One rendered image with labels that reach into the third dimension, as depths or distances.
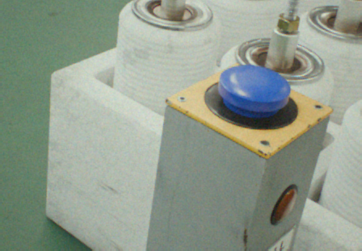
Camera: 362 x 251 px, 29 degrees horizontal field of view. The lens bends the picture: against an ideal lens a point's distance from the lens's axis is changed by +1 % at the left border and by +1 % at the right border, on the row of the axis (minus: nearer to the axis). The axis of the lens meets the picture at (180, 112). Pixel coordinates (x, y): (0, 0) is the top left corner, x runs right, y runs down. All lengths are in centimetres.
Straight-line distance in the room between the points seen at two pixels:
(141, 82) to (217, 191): 26
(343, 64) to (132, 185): 22
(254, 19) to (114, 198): 22
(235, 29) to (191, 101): 32
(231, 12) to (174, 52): 11
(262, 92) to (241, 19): 33
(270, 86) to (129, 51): 27
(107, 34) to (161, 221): 76
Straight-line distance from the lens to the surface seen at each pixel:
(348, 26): 68
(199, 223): 41
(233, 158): 37
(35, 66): 105
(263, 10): 71
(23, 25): 117
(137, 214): 66
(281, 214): 41
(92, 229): 73
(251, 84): 39
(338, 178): 56
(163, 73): 62
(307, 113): 40
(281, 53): 58
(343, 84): 67
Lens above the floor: 51
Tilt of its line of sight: 32 degrees down
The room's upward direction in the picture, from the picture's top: 9 degrees clockwise
